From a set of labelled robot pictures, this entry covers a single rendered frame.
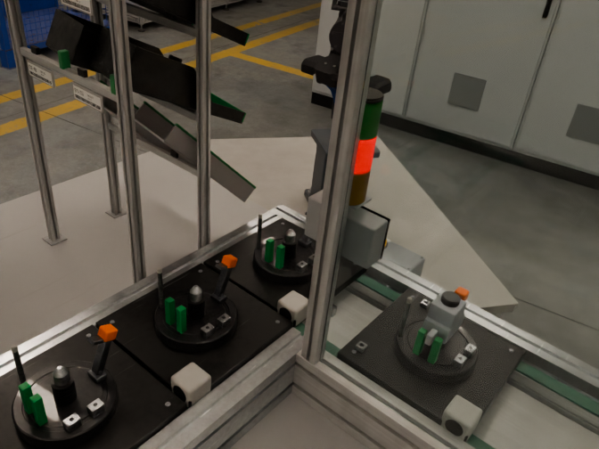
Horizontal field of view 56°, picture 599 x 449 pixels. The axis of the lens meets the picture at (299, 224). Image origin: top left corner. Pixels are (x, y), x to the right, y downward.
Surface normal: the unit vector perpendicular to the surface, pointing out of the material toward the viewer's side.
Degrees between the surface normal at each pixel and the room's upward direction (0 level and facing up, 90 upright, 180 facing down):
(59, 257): 0
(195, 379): 0
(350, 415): 90
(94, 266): 0
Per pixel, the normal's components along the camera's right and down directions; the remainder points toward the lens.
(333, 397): -0.63, 0.37
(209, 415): 0.09, -0.83
